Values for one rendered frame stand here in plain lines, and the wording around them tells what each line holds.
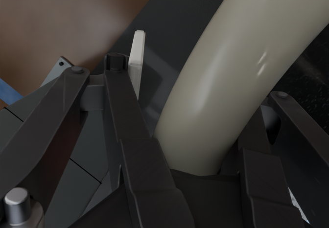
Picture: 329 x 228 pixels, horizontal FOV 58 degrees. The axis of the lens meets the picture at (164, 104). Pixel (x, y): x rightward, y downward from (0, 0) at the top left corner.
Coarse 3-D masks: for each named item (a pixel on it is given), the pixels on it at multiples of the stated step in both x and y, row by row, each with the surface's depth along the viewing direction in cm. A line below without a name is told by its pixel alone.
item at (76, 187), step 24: (24, 96) 105; (0, 120) 90; (96, 120) 122; (0, 144) 85; (96, 144) 112; (72, 168) 96; (96, 168) 103; (72, 192) 90; (48, 216) 79; (72, 216) 84
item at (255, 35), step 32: (224, 0) 9; (256, 0) 8; (288, 0) 8; (320, 0) 8; (224, 32) 9; (256, 32) 8; (288, 32) 8; (192, 64) 10; (224, 64) 9; (256, 64) 9; (288, 64) 9; (192, 96) 10; (224, 96) 9; (256, 96) 9; (160, 128) 11; (192, 128) 10; (224, 128) 10; (192, 160) 10
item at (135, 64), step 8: (136, 32) 21; (144, 32) 22; (136, 40) 19; (144, 40) 20; (136, 48) 18; (136, 56) 16; (128, 64) 16; (136, 64) 16; (128, 72) 16; (136, 72) 16; (136, 80) 16; (136, 88) 16
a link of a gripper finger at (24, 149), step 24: (72, 72) 14; (48, 96) 12; (72, 96) 12; (24, 120) 10; (48, 120) 10; (72, 120) 12; (24, 144) 9; (48, 144) 9; (72, 144) 13; (0, 168) 8; (24, 168) 8; (48, 168) 10; (0, 192) 7; (48, 192) 10; (0, 216) 7
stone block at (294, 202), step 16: (320, 32) 81; (320, 48) 74; (304, 64) 76; (320, 64) 69; (288, 80) 77; (304, 80) 70; (320, 80) 63; (304, 96) 64; (320, 96) 59; (320, 112) 55
